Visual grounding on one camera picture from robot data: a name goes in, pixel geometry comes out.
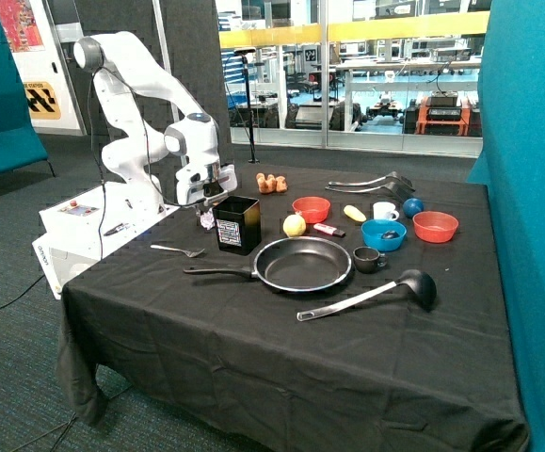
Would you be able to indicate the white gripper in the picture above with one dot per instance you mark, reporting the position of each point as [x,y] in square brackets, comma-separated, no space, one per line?
[205,184]

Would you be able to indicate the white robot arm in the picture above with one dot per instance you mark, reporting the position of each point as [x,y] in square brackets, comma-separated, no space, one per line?
[122,69]

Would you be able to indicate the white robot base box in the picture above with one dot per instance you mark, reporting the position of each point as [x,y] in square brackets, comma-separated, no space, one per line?
[84,229]

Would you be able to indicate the black square bin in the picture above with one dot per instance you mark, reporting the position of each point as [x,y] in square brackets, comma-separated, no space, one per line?
[238,224]

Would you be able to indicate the silver fork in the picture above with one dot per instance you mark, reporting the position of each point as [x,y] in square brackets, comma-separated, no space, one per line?
[187,253]

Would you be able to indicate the yellow lemon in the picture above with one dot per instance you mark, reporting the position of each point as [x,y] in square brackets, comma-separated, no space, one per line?
[294,225]

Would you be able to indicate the red plastic bowl near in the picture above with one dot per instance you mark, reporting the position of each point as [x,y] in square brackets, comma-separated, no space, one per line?
[312,209]

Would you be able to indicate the red plastic bowl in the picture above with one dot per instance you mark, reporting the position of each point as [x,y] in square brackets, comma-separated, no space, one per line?
[312,209]
[435,227]

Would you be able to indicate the black frying pan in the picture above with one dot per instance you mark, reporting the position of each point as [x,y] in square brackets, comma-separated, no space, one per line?
[295,265]

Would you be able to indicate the red white marker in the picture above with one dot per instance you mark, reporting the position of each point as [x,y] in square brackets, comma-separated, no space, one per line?
[329,230]

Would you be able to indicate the yellow banana toy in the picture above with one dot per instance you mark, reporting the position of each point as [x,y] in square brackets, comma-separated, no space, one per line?
[354,213]

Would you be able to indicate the black tablecloth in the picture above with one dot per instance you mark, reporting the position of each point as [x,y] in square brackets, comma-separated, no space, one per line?
[383,375]

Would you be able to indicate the blue plastic bowl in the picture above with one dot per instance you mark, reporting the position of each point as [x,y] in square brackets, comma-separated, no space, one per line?
[382,234]

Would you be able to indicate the dark brown small cup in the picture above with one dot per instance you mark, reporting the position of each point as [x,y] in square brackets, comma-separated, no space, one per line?
[368,260]

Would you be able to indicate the white cup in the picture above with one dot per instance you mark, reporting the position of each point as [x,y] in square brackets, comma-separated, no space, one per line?
[385,210]

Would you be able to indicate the dark object in bowl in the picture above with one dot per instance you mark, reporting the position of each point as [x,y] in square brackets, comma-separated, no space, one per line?
[390,235]

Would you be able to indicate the yellow black sign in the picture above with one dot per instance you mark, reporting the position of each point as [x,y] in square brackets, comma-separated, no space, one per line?
[42,101]

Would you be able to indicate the black spatula lower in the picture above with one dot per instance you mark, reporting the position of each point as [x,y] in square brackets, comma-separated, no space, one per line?
[398,191]

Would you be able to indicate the blue ball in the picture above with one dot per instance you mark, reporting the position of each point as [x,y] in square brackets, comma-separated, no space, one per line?
[412,207]

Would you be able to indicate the red plastic bowl far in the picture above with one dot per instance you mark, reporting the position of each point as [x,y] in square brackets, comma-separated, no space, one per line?
[435,227]

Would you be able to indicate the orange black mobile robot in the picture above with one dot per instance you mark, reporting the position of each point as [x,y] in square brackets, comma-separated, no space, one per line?
[443,113]

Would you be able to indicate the teal partition right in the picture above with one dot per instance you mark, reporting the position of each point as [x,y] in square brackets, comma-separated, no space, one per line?
[511,89]

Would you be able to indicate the black ladle steel handle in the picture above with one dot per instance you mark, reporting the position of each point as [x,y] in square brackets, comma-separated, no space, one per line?
[420,284]

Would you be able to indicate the red poster on wall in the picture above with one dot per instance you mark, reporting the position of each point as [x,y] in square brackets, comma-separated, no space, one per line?
[20,27]

